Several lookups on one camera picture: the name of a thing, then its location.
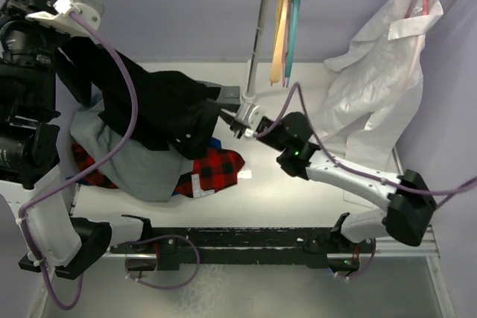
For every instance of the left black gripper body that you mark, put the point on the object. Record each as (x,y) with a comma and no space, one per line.
(32,4)

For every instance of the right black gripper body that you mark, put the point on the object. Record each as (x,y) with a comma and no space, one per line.
(270,138)

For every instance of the black button shirt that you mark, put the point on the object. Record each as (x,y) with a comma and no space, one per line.
(174,110)

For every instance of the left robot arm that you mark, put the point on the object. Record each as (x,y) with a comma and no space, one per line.
(30,174)

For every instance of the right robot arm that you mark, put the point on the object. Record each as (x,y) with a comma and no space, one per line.
(403,208)

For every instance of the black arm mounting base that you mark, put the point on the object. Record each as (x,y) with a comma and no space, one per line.
(310,247)

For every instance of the red black plaid shirt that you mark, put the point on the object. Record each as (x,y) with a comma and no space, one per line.
(215,172)

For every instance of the orange hanger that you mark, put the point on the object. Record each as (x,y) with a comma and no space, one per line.
(280,28)

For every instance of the grey shirt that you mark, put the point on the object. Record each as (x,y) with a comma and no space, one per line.
(147,175)

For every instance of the white hanging shirt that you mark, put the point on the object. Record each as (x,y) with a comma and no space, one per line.
(376,91)

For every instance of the teal hanger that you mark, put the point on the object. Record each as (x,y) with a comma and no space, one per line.
(294,24)

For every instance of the blue garment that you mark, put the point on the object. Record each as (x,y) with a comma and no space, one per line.
(215,144)

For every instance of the small white paper tag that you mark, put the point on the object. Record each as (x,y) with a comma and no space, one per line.
(245,174)

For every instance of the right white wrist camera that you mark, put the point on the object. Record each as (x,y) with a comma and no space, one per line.
(249,114)

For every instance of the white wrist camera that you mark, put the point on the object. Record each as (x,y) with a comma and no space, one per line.
(249,114)
(59,16)

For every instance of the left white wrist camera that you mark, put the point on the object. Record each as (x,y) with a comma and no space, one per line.
(59,16)

